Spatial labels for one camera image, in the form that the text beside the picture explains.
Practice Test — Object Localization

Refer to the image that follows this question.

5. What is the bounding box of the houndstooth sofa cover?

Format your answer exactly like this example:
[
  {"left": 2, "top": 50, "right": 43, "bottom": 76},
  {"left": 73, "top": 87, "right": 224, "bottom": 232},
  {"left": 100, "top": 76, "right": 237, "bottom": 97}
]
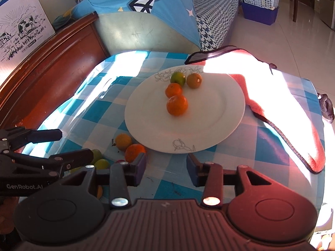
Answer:
[{"left": 190, "top": 0, "right": 242, "bottom": 51}]

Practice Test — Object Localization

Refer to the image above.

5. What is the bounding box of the grey cabinet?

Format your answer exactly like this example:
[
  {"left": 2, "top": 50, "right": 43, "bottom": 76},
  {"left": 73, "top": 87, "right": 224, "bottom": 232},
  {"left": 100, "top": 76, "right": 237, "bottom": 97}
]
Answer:
[{"left": 318, "top": 0, "right": 335, "bottom": 30}]

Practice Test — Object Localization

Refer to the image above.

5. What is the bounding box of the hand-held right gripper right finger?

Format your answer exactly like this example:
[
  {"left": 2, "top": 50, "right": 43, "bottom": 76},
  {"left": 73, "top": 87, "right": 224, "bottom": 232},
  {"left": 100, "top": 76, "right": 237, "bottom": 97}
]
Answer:
[{"left": 186, "top": 153, "right": 274, "bottom": 207}]

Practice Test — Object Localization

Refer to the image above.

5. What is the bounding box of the green citrus fruit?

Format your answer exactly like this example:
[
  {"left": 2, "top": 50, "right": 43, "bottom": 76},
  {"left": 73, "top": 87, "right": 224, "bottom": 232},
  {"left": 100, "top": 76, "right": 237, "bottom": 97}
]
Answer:
[{"left": 170, "top": 71, "right": 186, "bottom": 86}]

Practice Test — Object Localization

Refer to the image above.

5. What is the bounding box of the blue checkered tablecloth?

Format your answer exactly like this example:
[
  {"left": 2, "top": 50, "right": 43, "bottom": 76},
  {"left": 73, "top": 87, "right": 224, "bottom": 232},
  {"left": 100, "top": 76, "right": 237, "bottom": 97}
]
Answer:
[{"left": 22, "top": 51, "right": 325, "bottom": 215}]

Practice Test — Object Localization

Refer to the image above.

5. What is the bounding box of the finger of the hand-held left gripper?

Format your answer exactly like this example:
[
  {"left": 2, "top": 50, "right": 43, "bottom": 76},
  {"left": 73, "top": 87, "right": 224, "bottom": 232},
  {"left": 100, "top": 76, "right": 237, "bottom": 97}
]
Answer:
[
  {"left": 0, "top": 128, "right": 63, "bottom": 152},
  {"left": 0, "top": 149, "right": 94, "bottom": 180}
]

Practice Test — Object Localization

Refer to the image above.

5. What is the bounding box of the wooden headboard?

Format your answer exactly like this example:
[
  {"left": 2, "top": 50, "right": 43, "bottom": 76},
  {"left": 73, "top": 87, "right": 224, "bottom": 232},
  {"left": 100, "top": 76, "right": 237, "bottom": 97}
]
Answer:
[{"left": 0, "top": 13, "right": 110, "bottom": 130}]

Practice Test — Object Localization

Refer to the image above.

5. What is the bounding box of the large orange tangerine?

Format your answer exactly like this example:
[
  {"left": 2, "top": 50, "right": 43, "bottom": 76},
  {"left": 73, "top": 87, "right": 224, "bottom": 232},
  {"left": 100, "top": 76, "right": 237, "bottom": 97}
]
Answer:
[{"left": 166, "top": 95, "right": 188, "bottom": 116}]

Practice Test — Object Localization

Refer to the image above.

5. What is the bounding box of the white ceramic plate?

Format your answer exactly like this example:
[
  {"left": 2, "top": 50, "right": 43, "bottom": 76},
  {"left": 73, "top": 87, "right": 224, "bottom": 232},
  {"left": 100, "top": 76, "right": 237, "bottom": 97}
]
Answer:
[{"left": 124, "top": 65, "right": 246, "bottom": 154}]

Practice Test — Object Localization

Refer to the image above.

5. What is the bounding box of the brownish round fruit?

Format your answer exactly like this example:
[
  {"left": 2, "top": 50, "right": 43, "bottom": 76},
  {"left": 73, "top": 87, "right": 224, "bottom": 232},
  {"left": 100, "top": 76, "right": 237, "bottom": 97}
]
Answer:
[
  {"left": 186, "top": 73, "right": 203, "bottom": 89},
  {"left": 115, "top": 133, "right": 133, "bottom": 151}
]

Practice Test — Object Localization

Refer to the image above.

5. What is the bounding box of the grey-green sofa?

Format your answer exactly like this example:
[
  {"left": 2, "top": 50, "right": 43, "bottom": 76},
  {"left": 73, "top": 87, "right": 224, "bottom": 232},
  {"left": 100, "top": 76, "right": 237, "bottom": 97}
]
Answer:
[{"left": 60, "top": 0, "right": 244, "bottom": 58}]

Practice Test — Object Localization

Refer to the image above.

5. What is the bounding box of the small orange tangerine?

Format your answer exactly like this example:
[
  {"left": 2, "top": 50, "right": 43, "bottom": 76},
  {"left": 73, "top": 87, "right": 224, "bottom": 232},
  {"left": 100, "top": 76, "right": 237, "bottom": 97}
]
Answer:
[{"left": 165, "top": 83, "right": 183, "bottom": 98}]

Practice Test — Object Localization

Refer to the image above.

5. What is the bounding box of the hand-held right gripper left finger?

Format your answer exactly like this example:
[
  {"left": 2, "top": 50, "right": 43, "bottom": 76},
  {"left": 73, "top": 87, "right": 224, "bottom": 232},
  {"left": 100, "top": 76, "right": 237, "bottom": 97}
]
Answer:
[{"left": 61, "top": 152, "right": 147, "bottom": 209}]

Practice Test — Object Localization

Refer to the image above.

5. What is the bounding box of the cow print cardboard box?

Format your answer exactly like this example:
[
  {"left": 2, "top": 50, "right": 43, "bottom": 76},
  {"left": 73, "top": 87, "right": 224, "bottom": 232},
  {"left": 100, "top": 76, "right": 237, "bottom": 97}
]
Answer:
[{"left": 0, "top": 0, "right": 56, "bottom": 63}]

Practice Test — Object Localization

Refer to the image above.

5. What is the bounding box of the blue plastic bin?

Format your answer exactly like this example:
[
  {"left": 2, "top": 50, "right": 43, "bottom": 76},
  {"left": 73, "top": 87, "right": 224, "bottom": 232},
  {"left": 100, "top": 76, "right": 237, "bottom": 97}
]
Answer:
[{"left": 241, "top": 1, "right": 279, "bottom": 26}]

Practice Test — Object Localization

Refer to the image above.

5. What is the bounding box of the dark brown object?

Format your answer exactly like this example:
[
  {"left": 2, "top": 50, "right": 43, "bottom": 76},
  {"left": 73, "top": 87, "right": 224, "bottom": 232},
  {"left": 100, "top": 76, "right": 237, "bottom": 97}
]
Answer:
[{"left": 317, "top": 93, "right": 335, "bottom": 123}]

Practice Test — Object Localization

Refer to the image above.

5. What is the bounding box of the pink towel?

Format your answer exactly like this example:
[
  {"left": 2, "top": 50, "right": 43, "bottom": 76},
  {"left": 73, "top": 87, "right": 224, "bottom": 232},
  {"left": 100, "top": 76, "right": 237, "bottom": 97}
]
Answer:
[{"left": 184, "top": 46, "right": 326, "bottom": 173}]

